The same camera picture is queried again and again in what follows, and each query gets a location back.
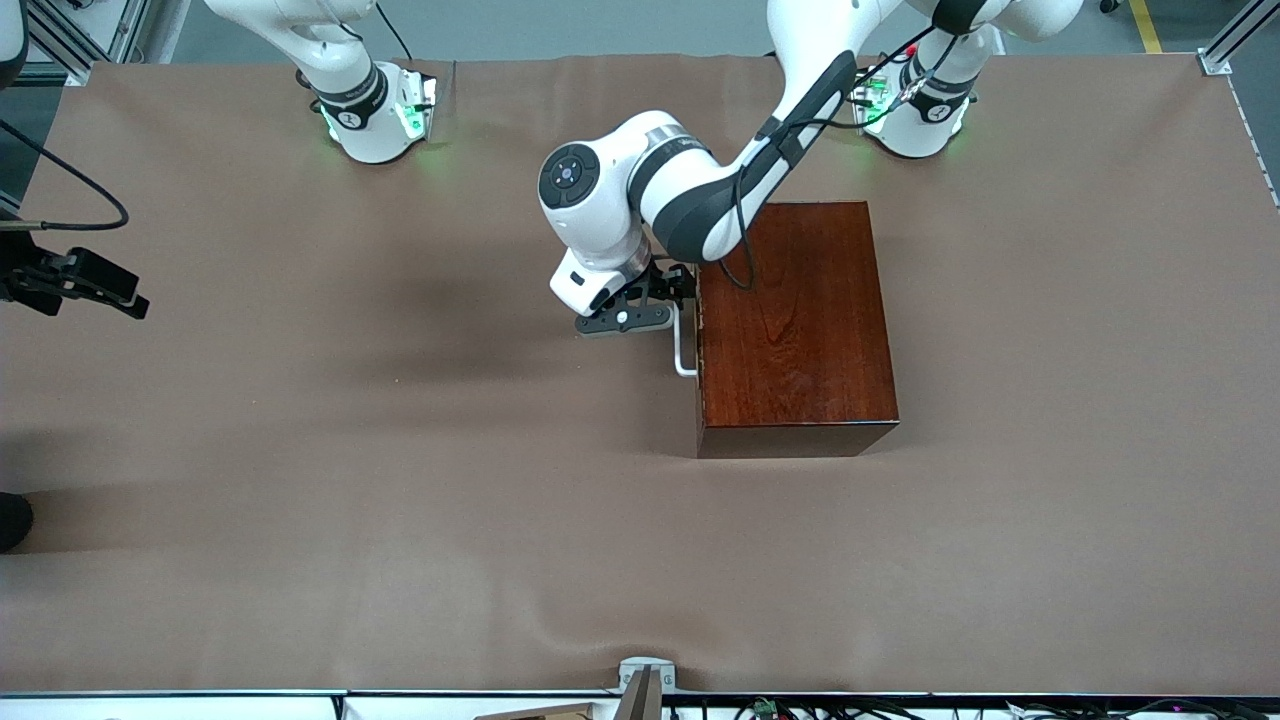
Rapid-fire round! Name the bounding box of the dark red-brown wooden cabinet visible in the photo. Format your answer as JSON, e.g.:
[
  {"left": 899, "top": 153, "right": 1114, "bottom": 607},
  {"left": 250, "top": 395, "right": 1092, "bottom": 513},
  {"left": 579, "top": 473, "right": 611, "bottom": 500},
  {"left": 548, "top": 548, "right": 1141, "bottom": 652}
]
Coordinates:
[{"left": 695, "top": 201, "right": 900, "bottom": 460}]

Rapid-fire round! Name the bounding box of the black round object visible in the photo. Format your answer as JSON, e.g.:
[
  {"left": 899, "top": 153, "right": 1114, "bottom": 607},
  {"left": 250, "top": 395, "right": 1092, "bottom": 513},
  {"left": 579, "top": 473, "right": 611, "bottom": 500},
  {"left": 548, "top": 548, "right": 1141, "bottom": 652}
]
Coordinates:
[{"left": 0, "top": 492, "right": 35, "bottom": 553}]

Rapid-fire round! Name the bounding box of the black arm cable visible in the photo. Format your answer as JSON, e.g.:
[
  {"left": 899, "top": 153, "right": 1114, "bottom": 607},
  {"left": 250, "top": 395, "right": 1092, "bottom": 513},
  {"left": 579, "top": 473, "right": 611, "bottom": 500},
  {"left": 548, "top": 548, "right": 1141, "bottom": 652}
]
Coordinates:
[
  {"left": 0, "top": 118, "right": 131, "bottom": 232},
  {"left": 718, "top": 25, "right": 941, "bottom": 293}
]

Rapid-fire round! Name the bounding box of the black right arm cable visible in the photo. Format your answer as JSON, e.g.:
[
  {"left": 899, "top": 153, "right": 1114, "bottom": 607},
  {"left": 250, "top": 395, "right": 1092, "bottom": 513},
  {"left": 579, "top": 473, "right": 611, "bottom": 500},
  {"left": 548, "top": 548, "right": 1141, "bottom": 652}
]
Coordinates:
[{"left": 0, "top": 118, "right": 131, "bottom": 232}]

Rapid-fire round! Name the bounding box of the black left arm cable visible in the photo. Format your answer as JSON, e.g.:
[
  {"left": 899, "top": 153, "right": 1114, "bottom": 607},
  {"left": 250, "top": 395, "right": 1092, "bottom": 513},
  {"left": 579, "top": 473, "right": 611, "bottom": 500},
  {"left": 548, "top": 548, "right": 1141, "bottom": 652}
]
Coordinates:
[{"left": 718, "top": 25, "right": 941, "bottom": 293}]

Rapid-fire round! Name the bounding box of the light wood drawer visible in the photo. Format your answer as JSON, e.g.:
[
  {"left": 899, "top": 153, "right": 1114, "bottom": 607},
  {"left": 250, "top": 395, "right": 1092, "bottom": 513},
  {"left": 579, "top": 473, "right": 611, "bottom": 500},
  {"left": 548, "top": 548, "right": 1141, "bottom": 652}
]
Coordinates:
[{"left": 672, "top": 300, "right": 701, "bottom": 379}]

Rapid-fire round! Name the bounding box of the metal table clamp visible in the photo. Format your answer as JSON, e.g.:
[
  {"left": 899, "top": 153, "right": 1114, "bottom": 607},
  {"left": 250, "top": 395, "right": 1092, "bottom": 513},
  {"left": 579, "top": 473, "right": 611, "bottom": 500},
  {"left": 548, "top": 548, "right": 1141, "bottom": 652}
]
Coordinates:
[{"left": 615, "top": 656, "right": 678, "bottom": 720}]

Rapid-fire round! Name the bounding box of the brown board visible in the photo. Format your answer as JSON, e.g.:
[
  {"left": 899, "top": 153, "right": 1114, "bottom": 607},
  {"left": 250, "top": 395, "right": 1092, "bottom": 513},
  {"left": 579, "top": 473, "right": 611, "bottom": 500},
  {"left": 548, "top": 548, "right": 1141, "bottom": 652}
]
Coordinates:
[{"left": 475, "top": 703, "right": 593, "bottom": 720}]

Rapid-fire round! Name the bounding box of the black right base cable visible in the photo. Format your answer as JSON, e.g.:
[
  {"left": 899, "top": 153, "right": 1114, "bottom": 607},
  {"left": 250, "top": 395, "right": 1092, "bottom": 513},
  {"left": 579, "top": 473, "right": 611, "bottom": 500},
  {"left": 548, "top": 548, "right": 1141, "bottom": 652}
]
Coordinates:
[{"left": 375, "top": 0, "right": 414, "bottom": 63}]

